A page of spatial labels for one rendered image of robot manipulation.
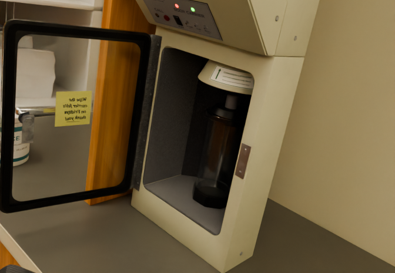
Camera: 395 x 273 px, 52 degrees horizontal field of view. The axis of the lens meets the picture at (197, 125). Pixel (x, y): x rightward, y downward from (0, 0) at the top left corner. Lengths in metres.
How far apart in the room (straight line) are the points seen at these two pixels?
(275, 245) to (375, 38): 0.57
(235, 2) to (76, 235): 0.61
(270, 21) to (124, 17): 0.38
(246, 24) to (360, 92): 0.52
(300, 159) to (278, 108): 0.44
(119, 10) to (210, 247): 0.56
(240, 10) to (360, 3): 0.53
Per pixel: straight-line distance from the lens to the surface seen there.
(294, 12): 0.75
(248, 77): 0.83
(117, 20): 0.93
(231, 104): 0.92
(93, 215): 1.03
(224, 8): 0.69
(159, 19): 0.87
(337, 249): 1.13
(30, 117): 0.84
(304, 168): 1.22
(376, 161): 1.14
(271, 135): 0.81
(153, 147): 0.99
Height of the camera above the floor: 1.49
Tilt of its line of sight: 18 degrees down
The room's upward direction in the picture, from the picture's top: 11 degrees clockwise
